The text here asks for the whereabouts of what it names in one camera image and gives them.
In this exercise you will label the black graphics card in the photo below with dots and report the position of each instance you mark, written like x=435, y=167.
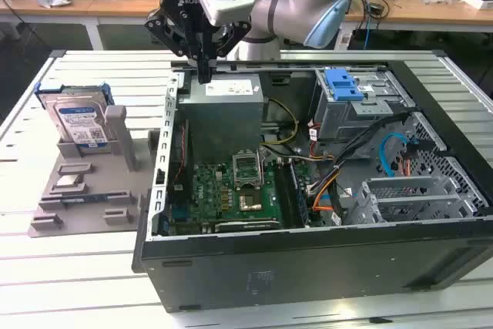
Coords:
x=246, y=225

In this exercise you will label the blue plastic drive latch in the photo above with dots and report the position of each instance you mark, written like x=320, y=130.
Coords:
x=343, y=86

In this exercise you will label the wooden desk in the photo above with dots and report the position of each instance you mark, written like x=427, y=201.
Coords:
x=115, y=5

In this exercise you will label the grey parts rack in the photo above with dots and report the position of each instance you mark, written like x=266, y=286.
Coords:
x=108, y=182

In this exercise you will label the grey power supply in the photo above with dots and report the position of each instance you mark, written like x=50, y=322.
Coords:
x=219, y=121

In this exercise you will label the grey optical drive cage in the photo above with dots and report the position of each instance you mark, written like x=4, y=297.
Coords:
x=339, y=121

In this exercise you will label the green motherboard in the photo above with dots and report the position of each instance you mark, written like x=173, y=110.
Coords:
x=208, y=198

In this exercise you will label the hard disk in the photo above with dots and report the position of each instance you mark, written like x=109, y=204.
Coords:
x=77, y=121

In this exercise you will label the CPU socket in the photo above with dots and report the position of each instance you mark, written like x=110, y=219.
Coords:
x=248, y=202

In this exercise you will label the RAM stick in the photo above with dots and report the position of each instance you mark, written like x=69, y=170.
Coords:
x=84, y=199

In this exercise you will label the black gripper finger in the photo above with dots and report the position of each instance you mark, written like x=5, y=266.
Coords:
x=161, y=32
x=235, y=38

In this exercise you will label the locking lever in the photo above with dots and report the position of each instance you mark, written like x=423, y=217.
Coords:
x=262, y=167

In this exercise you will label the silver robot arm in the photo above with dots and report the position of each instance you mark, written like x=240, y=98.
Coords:
x=292, y=9

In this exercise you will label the black PC case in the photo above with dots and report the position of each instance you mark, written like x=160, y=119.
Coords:
x=308, y=267

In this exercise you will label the black RAM slot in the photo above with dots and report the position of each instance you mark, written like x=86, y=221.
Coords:
x=302, y=198
x=288, y=198
x=295, y=198

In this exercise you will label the white box with black inlay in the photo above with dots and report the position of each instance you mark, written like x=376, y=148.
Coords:
x=481, y=3

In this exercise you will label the silver CPU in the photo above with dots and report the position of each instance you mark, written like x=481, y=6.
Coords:
x=69, y=180

